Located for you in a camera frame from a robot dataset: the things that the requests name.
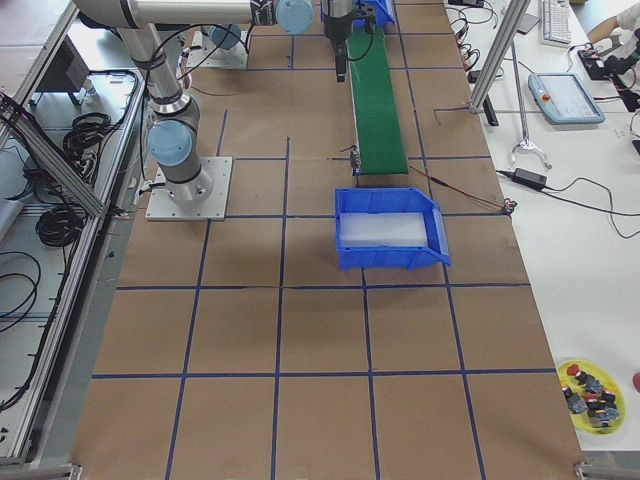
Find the teach pendant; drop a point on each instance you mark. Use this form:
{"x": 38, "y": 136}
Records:
{"x": 564, "y": 100}

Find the green conveyor belt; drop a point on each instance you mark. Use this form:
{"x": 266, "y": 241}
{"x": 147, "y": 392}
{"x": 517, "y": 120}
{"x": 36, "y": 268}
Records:
{"x": 379, "y": 147}

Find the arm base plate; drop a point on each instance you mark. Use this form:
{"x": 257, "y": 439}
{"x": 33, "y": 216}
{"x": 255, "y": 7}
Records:
{"x": 214, "y": 47}
{"x": 205, "y": 197}

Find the white foam pad right bin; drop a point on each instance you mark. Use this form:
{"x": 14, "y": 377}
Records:
{"x": 382, "y": 230}

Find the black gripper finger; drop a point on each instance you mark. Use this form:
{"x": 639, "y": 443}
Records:
{"x": 340, "y": 60}

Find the aluminium profile post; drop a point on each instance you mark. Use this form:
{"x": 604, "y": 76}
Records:
{"x": 501, "y": 42}

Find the blue bin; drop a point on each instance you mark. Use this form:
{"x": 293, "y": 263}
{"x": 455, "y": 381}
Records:
{"x": 383, "y": 10}
{"x": 392, "y": 200}

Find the yellow plate of buttons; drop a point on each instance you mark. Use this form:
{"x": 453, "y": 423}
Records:
{"x": 593, "y": 399}

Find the black power adapter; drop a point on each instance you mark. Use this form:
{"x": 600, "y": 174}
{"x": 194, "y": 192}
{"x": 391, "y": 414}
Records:
{"x": 529, "y": 179}

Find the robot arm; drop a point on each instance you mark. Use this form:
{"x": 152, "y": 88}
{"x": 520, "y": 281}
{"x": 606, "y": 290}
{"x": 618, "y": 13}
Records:
{"x": 172, "y": 139}

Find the blue left bin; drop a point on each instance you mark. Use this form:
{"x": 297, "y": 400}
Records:
{"x": 383, "y": 10}

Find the blue right bin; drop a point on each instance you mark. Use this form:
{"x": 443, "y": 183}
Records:
{"x": 392, "y": 200}

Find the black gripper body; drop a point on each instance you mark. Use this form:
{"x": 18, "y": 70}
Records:
{"x": 336, "y": 29}

